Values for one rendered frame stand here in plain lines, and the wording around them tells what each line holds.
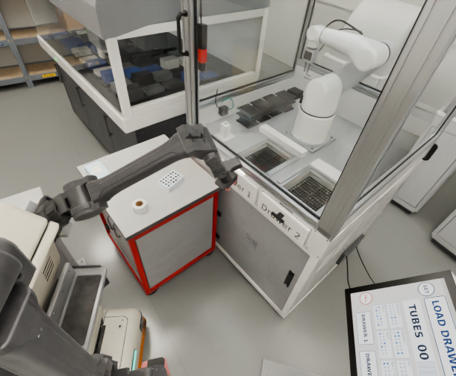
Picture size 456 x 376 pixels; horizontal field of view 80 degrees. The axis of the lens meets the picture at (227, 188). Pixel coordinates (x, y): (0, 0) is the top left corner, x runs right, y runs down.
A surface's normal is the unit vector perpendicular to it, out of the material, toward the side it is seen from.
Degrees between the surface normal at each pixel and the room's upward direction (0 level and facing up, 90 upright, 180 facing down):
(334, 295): 0
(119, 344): 0
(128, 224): 0
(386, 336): 50
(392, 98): 90
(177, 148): 46
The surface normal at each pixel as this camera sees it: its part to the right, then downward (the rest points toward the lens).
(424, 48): -0.76, 0.43
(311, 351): 0.07, -0.70
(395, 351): -0.70, -0.61
